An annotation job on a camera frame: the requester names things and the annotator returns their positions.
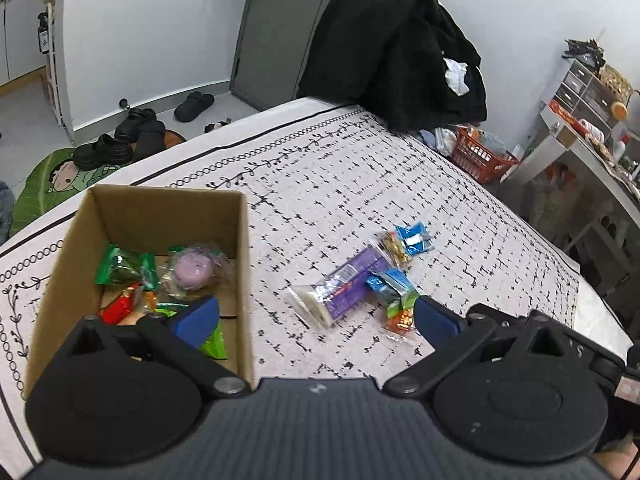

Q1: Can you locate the black jacket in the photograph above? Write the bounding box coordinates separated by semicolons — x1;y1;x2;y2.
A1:
296;0;489;133

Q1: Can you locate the dark spray bottle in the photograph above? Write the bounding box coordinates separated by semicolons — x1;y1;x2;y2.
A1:
36;12;51;55

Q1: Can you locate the clear plastic bag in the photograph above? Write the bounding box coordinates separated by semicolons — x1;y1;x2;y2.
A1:
419;127;458;157

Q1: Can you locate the black clog shoe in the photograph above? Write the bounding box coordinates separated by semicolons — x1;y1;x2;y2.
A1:
72;134;135;171
114;107;158;142
132;120;168;158

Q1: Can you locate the crumpled white cloth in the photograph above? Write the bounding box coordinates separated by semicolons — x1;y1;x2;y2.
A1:
444;57;471;96

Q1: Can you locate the cardboard box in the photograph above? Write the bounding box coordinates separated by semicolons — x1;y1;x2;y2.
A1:
22;184;261;401

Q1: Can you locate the dark green snack packet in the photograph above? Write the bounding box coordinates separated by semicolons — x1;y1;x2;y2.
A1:
95;244;160;293

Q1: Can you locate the grey fluffy rug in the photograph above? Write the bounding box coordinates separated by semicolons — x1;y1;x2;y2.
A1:
0;180;14;246

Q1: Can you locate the long purple snack packet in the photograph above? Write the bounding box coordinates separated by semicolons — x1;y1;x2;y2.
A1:
286;245;389;330

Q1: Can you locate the clear nut snack packet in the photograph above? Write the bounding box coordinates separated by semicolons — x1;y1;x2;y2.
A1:
375;231;414;267

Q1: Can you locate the red snack packet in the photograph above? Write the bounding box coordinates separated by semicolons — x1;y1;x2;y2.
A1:
100;282;145;326

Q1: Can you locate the lilac round snack packet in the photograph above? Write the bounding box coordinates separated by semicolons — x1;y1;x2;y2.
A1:
159;242;236;302

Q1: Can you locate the white rack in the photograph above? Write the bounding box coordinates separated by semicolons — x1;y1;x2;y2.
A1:
42;0;69;128

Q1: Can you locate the wicker basket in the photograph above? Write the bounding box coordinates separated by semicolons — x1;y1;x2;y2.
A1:
598;65;634;104

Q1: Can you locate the light blue snack packet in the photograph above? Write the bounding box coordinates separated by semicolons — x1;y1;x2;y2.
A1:
366;267;420;306

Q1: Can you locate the grey drawer unit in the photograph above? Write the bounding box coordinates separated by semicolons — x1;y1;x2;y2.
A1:
554;57;621;133

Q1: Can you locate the grey door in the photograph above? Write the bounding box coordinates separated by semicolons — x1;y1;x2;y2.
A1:
230;0;351;111

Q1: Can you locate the person's right forearm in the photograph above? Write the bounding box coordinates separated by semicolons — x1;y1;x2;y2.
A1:
592;435;640;480

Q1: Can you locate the kitchen cabinet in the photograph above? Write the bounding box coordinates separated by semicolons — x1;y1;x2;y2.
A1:
0;0;58;87

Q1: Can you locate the orange snack packet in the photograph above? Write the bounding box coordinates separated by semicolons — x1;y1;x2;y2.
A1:
382;296;422;344

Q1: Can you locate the white desk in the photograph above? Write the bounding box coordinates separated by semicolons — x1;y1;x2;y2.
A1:
505;110;640;293

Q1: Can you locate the green cartoon floor mat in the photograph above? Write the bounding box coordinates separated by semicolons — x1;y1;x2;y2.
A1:
10;147;126;233

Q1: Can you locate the orange plastic basket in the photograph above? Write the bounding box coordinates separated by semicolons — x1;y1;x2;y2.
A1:
452;126;521;184

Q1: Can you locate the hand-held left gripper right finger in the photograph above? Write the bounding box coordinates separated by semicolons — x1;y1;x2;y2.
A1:
382;295;586;401

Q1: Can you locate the black slipper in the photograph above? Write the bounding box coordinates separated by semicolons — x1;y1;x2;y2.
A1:
174;91;216;122

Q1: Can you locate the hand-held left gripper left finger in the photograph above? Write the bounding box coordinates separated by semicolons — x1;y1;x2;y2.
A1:
50;296;252;400

